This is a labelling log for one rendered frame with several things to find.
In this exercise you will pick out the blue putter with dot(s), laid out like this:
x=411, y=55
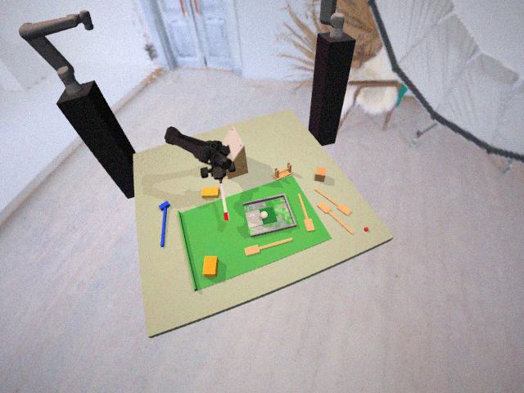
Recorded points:
x=164, y=208

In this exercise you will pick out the green flat mat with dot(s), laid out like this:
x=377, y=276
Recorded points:
x=207, y=234

